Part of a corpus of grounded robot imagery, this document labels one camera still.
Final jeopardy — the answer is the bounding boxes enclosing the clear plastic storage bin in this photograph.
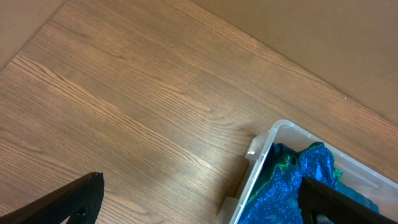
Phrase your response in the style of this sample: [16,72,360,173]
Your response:
[217,119,397,224]

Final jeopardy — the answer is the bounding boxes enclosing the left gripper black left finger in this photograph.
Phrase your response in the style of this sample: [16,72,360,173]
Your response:
[1,172,104,224]

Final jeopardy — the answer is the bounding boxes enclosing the blue denim jeans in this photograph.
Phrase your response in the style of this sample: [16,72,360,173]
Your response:
[257,142,379,212]

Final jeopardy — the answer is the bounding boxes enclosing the blue green sequin cloth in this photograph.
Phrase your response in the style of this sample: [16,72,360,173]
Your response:
[239,142,343,224]

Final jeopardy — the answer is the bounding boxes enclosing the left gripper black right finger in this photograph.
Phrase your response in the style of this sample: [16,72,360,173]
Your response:
[298,177,397,224]

